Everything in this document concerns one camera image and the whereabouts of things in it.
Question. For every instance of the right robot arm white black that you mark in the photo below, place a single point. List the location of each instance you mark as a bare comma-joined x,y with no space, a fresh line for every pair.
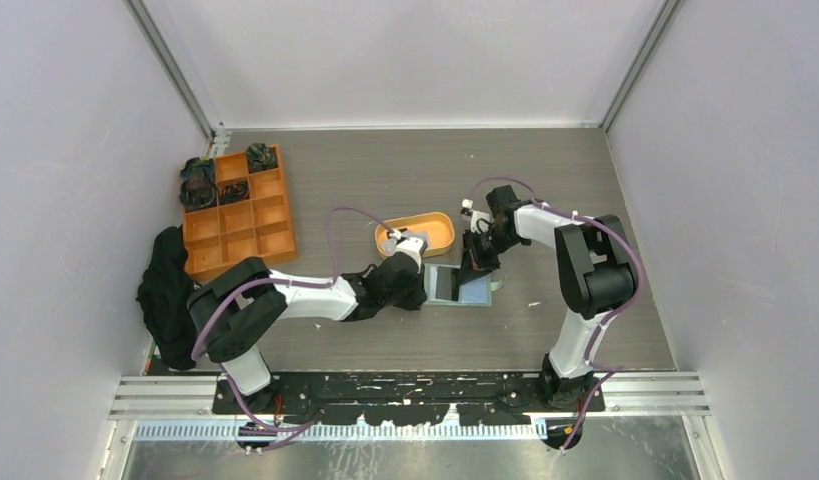
599,275

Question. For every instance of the dark item middle compartment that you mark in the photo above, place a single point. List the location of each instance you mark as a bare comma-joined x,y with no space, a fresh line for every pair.
233,192

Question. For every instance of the green card holder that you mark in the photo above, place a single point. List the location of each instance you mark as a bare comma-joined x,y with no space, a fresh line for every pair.
477,293

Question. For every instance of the dark rolled item left lower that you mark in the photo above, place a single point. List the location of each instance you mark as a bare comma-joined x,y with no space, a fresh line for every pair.
197,194

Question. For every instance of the white grey card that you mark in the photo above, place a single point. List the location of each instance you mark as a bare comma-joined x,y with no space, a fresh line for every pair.
424,236

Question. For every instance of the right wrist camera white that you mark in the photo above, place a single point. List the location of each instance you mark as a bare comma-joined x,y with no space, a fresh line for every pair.
476,221

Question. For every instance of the dark rolled item left upper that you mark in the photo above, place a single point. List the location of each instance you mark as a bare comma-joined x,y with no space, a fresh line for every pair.
202,168

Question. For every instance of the orange compartment organizer box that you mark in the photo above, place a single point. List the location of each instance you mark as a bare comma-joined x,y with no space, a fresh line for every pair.
217,238

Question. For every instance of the aluminium frame rail left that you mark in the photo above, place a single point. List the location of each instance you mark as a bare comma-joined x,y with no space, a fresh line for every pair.
157,25

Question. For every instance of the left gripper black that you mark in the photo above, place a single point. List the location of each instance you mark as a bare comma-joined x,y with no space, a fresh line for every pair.
417,298

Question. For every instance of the aluminium frame rail right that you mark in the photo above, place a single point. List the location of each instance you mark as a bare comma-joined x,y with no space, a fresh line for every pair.
654,36

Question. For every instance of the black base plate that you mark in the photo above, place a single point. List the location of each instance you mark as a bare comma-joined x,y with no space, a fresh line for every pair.
491,398

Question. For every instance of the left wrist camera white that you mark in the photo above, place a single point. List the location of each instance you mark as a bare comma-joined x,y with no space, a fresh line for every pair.
405,242

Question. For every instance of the dark rolled item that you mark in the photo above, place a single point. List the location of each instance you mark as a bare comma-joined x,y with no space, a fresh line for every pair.
202,168
197,194
261,157

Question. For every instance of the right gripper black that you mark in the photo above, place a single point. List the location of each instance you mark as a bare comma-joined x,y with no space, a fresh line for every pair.
472,257

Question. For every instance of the orange oval tray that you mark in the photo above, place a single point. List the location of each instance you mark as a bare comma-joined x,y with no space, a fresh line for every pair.
436,228

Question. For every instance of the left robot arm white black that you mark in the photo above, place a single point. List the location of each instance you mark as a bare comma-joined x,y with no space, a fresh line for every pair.
235,310

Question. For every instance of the aluminium frame rail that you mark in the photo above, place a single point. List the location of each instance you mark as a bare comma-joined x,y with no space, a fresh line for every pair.
654,36
157,25

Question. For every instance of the dark rolled item top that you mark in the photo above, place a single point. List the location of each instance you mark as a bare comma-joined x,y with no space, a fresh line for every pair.
261,157

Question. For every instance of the white slotted cable duct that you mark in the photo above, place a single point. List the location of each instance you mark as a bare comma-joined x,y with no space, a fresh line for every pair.
234,430

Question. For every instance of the black cloth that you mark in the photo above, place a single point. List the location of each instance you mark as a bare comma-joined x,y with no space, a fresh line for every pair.
162,296

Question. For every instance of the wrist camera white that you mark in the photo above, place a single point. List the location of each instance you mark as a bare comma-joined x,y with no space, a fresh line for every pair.
405,242
476,221

